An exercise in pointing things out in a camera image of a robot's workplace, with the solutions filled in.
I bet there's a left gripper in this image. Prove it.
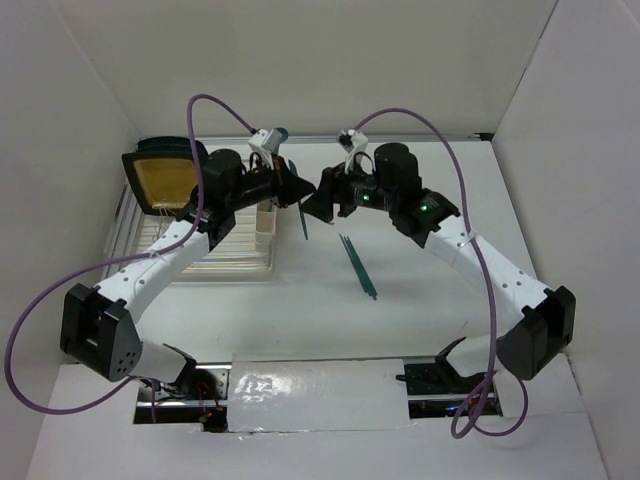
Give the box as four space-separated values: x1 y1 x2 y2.
226 152 315 212

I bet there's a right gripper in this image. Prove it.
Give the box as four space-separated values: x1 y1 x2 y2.
300 154 398 221

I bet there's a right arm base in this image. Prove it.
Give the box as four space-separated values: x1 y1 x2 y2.
395 358 485 420

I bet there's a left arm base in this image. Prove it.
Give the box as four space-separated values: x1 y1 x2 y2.
133 363 232 433

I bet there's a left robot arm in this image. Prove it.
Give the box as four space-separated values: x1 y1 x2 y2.
60 149 315 399

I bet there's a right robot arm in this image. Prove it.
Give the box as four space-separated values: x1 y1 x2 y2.
302 143 576 392

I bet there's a white utensil holder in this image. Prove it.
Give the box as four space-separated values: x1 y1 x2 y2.
255 201 277 253

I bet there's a white dish drying rack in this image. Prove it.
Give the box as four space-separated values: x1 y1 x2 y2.
106 180 275 282

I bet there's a yellow plate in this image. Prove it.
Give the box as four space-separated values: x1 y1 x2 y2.
122 151 197 216

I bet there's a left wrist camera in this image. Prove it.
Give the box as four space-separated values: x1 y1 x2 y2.
248 129 284 163

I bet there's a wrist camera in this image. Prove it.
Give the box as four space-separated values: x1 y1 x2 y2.
337 129 369 161
248 129 284 163

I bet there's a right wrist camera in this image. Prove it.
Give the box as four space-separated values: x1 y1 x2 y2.
337 129 369 161

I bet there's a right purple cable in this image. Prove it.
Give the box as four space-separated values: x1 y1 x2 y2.
344 107 530 440

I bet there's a purple cable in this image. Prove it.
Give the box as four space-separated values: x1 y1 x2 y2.
2 93 261 425
344 107 530 440

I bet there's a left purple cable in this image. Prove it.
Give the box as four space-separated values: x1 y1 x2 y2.
2 93 261 425

